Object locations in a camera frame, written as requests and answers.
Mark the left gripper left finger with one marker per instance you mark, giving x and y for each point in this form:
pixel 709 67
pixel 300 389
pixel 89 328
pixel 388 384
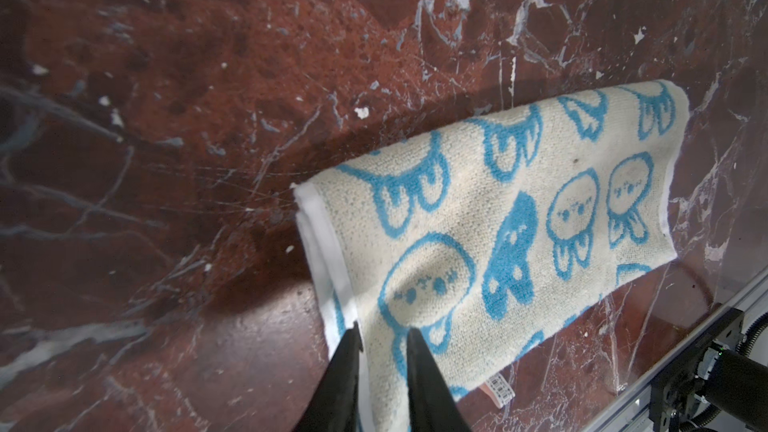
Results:
pixel 334 404

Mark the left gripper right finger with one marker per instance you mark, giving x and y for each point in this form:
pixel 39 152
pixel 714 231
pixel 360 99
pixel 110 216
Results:
pixel 431 404

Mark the blue patterned towel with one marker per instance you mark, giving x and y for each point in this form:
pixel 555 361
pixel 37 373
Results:
pixel 491 234

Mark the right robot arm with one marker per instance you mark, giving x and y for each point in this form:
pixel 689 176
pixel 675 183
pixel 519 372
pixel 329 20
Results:
pixel 735 384

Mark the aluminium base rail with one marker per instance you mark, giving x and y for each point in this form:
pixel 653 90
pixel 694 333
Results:
pixel 630 412

